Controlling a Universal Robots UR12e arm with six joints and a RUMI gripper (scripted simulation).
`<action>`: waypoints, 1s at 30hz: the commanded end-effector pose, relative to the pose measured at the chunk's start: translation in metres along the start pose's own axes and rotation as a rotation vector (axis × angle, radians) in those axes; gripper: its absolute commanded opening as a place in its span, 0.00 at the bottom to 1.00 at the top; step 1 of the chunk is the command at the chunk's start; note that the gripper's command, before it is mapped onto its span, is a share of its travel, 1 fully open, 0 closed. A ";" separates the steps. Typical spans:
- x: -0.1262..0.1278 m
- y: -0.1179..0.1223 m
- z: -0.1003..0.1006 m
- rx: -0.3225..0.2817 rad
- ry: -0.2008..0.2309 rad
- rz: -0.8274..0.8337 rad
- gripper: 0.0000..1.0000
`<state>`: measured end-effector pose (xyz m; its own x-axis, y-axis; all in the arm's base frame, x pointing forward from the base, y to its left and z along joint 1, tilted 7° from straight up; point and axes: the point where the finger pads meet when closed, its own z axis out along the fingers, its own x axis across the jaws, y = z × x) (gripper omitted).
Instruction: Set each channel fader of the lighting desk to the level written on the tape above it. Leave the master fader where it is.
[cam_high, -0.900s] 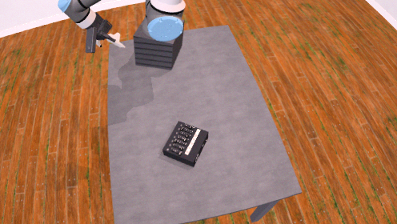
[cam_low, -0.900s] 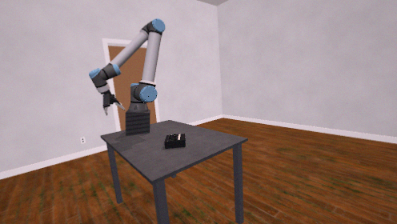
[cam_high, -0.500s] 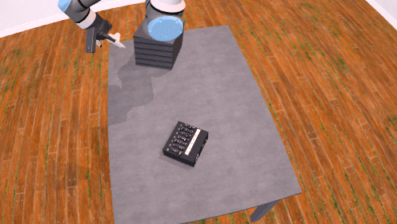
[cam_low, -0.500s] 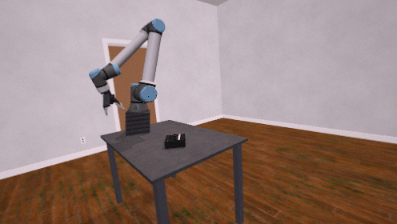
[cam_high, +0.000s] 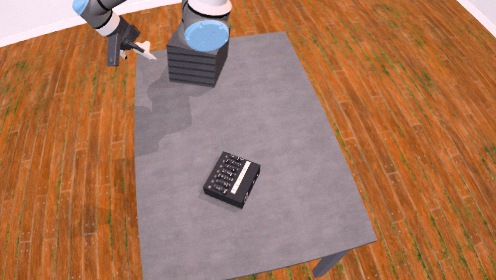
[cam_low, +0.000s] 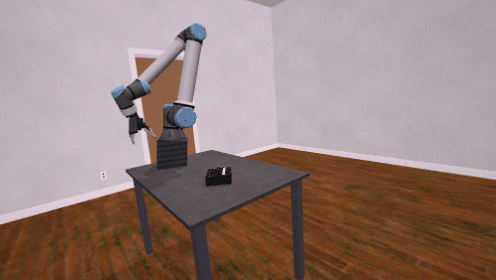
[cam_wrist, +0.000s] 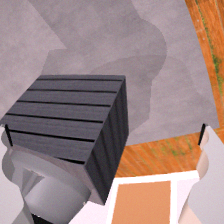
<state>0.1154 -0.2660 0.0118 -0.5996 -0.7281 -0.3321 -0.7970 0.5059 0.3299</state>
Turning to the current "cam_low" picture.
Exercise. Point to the dark grey lighting desk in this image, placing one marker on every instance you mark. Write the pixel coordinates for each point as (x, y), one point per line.
(218, 176)

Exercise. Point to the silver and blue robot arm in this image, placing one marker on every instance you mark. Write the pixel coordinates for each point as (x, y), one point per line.
(183, 115)

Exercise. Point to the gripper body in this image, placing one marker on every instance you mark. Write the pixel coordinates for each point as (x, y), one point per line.
(139, 120)

